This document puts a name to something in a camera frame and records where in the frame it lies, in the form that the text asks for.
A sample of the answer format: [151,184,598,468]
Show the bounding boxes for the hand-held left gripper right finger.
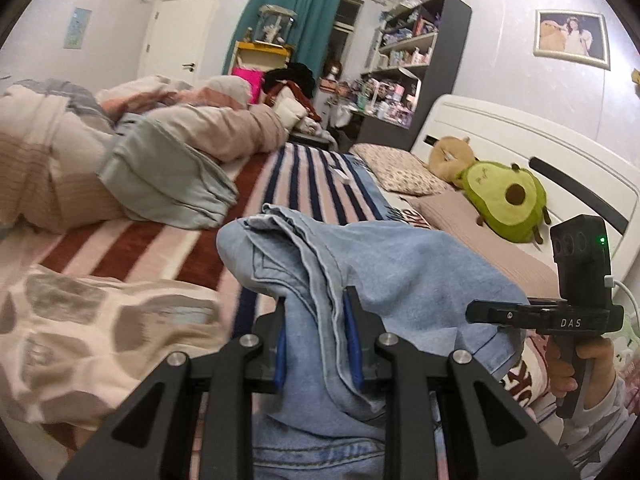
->
[341,286,583,480]

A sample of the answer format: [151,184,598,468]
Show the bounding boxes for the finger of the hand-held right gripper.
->
[466,299,534,329]

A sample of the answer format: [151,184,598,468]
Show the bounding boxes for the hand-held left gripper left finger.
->
[57,296,288,480]

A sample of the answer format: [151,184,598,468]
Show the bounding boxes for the light blue denim pants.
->
[216,203,531,480]

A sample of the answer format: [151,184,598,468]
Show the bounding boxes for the person's right forearm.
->
[555,374,640,471]

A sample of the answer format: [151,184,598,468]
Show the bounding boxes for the person's right hand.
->
[544,334,617,403]

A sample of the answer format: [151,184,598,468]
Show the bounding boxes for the beige ribbed pillow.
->
[407,191,568,301]

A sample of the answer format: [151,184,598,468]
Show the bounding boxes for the green avocado plush toy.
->
[454,161,552,245]

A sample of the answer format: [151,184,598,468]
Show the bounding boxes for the white bed headboard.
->
[410,94,640,311]

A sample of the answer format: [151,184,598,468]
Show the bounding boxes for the brown plush toy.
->
[428,136,473,183]

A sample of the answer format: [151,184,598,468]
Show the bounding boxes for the striped printed blanket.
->
[0,142,566,480]

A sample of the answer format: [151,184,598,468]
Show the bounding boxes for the floral pillow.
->
[349,143,453,197]

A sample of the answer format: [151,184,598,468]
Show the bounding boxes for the folded grey-green cloth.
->
[98,112,240,231]

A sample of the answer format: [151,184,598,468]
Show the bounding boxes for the pink and grey duvet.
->
[0,75,291,233]

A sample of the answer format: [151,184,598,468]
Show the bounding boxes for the white puffer jacket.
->
[272,92,307,131]

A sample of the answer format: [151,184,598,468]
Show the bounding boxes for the cluttered desk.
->
[320,75,418,126]

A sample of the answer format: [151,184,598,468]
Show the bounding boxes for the dark grey bookshelf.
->
[356,0,473,146]

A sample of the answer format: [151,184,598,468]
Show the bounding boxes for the pink bag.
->
[231,65,264,106]

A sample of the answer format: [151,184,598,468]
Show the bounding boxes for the pile of dark clothes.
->
[262,62,323,123]

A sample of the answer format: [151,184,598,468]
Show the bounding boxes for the mannequin head with wig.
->
[320,60,343,92]

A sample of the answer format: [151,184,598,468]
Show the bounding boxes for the yellow shelf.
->
[232,41,296,73]

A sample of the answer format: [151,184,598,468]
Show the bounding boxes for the window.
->
[327,0,363,68]

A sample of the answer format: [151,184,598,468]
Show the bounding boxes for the glass display case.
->
[254,4,298,46]

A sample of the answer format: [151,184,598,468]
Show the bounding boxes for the teal curtain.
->
[222,0,346,81]

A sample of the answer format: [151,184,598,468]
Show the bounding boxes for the white door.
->
[137,0,221,83]

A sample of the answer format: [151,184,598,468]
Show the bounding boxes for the white cable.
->
[605,275,640,322]

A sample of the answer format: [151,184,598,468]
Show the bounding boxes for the framed wall picture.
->
[532,9,612,71]

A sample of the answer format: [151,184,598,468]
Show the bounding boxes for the small wall poster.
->
[64,7,92,51]

